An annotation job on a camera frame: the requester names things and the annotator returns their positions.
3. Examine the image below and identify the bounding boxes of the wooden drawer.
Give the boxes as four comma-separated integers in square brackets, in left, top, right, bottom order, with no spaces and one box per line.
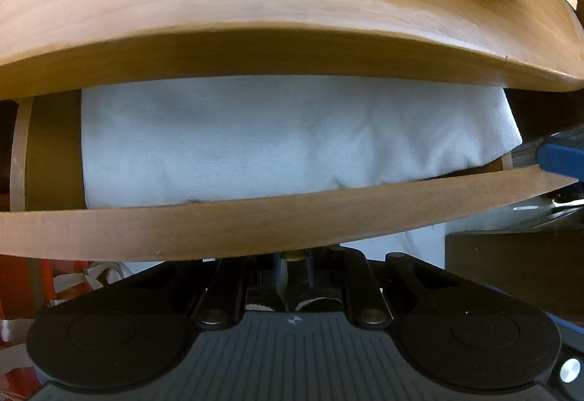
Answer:
[1,92,570,262]

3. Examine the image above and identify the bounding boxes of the white cloth in drawer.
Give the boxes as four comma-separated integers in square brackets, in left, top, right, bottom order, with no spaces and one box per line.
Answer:
[81,76,522,208]

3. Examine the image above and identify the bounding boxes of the dark wooden cabinet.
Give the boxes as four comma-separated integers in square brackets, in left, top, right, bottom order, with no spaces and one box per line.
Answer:
[445,224,583,325]

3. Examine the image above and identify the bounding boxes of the red gift bag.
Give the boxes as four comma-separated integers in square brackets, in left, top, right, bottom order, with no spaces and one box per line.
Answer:
[1,256,92,400]

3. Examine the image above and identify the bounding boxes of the wooden nightstand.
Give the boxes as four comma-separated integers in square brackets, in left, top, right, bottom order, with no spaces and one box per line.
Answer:
[1,0,583,99]

